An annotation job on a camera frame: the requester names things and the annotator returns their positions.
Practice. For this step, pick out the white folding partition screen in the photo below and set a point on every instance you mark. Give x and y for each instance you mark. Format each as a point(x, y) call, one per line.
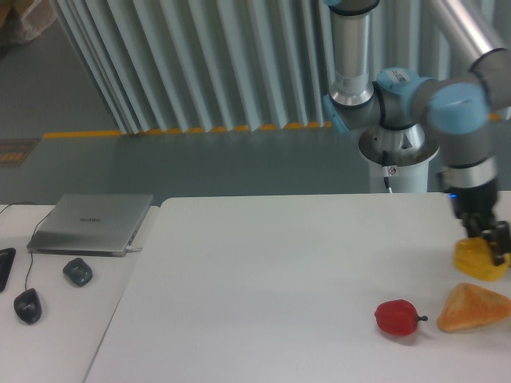
point(249, 64)

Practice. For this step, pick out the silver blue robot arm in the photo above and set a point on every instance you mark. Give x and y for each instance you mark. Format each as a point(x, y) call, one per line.
point(407, 119)

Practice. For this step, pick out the red toy pepper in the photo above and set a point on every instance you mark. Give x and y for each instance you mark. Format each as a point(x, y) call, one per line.
point(398, 317)

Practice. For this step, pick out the silver closed laptop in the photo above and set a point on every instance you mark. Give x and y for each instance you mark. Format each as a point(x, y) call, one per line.
point(85, 224)

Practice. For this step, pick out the black wired mouse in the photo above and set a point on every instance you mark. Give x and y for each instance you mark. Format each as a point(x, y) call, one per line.
point(28, 307)

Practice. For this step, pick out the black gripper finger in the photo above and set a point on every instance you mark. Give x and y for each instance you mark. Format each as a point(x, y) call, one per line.
point(498, 239)
point(472, 224)

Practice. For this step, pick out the black keyboard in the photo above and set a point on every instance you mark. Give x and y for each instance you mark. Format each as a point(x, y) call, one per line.
point(7, 257)

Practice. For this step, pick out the black wireless mouse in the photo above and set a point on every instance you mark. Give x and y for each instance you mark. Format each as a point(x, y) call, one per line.
point(78, 272)

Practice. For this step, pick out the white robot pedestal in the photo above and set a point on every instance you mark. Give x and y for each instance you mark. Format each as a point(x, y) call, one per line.
point(399, 175)

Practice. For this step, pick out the yellow toy pepper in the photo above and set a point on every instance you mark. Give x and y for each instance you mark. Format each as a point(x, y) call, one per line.
point(473, 257)

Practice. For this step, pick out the brown cardboard box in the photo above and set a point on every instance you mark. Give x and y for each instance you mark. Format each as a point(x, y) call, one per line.
point(23, 21)

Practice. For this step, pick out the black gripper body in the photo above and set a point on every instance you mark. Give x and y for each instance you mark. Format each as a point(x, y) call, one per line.
point(471, 203)

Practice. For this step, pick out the orange toy bread slice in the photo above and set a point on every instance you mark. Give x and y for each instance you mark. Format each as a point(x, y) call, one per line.
point(469, 306)

